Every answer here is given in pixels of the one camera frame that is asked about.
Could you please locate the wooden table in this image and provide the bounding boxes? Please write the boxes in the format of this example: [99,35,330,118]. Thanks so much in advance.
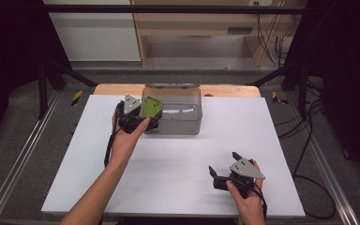
[92,82,263,98]

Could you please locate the yellow black floor tape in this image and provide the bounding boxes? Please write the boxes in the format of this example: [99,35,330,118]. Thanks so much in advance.
[70,90,84,107]
[271,90,290,106]

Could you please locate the hanging black desk cables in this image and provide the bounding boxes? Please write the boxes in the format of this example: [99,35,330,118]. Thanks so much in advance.
[255,12,296,68]

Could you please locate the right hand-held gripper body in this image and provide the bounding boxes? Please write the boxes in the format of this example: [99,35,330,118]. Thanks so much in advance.
[213,157,266,200]

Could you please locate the black frame strut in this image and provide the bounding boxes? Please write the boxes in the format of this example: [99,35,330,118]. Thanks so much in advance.
[246,61,309,121]
[37,58,98,120]

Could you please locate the light wooden desk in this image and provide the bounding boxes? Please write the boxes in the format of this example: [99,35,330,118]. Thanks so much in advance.
[130,0,306,68]

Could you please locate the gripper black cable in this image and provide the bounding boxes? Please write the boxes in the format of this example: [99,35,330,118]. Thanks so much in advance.
[103,102,124,169]
[252,182,268,221]

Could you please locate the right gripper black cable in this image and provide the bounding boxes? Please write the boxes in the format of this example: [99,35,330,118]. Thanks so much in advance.
[252,182,268,221]

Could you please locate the person's left hand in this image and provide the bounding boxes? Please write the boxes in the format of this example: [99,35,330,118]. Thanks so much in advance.
[109,112,151,166]

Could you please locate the aluminium floor rail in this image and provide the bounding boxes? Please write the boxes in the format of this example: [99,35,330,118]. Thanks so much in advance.
[289,93,360,225]
[0,92,62,225]

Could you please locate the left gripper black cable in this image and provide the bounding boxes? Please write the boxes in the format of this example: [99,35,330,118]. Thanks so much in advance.
[103,102,124,169]

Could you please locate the clear grey plastic box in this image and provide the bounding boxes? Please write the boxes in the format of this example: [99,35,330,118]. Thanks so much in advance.
[138,82,203,136]

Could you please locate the black horizontal frame bar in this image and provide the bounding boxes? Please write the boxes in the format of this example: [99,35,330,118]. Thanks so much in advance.
[42,4,308,15]

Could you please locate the black floor cable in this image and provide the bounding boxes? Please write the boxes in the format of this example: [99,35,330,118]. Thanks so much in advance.
[276,79,338,220]

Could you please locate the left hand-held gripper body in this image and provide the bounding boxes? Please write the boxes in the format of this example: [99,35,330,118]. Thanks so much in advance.
[117,94,144,135]

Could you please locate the white cabinet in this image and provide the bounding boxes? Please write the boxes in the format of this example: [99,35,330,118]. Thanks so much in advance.
[42,0,143,63]

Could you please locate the person's right hand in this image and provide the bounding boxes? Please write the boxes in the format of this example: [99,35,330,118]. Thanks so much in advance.
[226,180,265,218]

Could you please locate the green phone case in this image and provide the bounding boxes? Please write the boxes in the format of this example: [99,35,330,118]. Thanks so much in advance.
[141,96,164,120]

